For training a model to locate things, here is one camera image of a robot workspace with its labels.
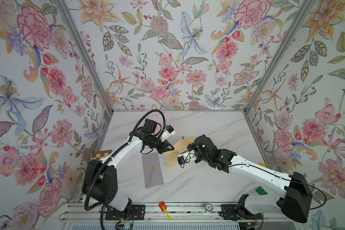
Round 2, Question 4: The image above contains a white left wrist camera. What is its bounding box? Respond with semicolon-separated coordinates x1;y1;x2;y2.
160;125;176;142

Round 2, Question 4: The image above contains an aluminium corner frame post left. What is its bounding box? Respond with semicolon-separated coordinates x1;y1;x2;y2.
54;0;114;115

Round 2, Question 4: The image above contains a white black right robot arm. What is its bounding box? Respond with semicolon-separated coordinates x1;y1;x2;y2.
177;135;312;223

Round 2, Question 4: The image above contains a yellow envelope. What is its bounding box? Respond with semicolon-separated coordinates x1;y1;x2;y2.
164;139;195;168

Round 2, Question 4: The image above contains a wooden checkered chessboard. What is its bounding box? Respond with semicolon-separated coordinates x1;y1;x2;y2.
92;150;112;161

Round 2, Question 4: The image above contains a black corrugated left cable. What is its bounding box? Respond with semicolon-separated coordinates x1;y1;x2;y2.
84;109;166;212

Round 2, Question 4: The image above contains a grey lavender envelope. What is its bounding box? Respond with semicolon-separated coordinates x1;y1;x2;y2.
141;152;164;188

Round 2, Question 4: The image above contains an aluminium front rail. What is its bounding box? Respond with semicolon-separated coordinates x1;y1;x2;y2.
59;202;291;223

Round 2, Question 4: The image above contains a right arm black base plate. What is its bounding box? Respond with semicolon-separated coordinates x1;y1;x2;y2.
219;204;263;221

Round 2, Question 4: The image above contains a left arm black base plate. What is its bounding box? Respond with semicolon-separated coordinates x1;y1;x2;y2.
105;205;146;220

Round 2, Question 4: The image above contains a yellow stick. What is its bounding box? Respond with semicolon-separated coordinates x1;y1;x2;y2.
164;209;172;221

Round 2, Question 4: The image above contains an aluminium corner frame post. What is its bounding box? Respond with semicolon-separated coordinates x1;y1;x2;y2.
54;0;114;115
244;0;308;113

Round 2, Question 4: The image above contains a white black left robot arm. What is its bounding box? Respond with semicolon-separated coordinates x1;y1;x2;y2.
82;119;175;215

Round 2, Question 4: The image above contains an aluminium corner frame post right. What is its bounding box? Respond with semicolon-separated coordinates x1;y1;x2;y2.
244;0;308;113

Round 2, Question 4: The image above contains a green tag label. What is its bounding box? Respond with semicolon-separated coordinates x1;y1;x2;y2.
255;186;268;196

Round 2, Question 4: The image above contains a round silver knob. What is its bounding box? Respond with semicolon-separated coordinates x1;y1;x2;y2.
205;203;213;213

